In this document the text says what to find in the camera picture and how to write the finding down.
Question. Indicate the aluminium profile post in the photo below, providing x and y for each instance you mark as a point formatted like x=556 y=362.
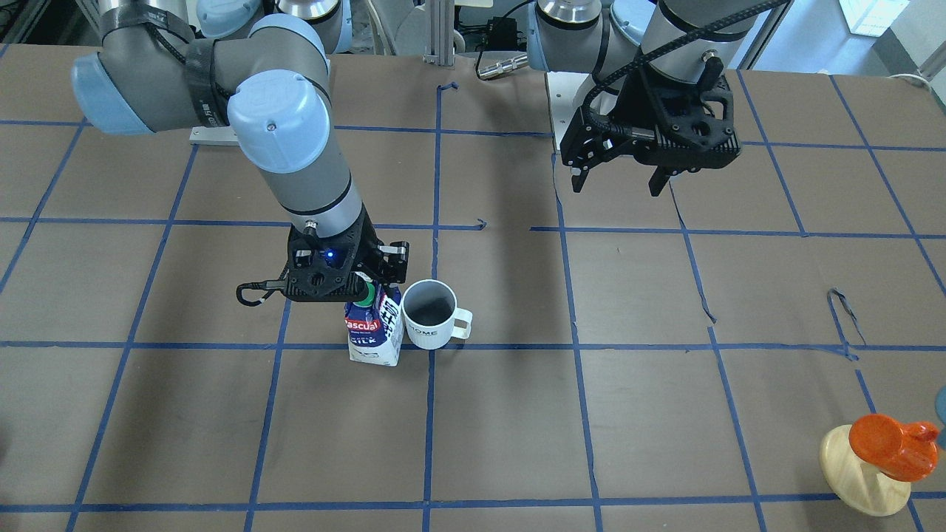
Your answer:
x=439 y=47

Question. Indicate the blue cup on tree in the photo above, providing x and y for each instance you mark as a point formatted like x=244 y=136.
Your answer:
x=939 y=404

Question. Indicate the blue white milk carton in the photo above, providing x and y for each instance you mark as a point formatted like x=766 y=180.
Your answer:
x=375 y=328

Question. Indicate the wooden mug tree stand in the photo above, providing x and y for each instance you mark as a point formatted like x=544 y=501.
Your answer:
x=856 y=482

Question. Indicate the orange cup on tree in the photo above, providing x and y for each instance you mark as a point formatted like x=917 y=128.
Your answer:
x=905 y=452

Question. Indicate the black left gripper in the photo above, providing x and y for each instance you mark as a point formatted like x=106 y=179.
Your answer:
x=634 y=104

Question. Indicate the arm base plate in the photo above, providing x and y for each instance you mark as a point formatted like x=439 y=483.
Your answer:
x=566 y=91
x=220 y=136

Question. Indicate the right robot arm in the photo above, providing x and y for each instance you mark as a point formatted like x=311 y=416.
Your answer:
x=267 y=77

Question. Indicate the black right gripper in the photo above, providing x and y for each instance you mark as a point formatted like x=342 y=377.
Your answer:
x=392 y=256

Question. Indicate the white mug grey inside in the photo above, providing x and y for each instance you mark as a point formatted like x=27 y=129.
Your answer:
x=432 y=316

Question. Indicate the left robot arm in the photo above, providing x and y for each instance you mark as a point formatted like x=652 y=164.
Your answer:
x=611 y=39

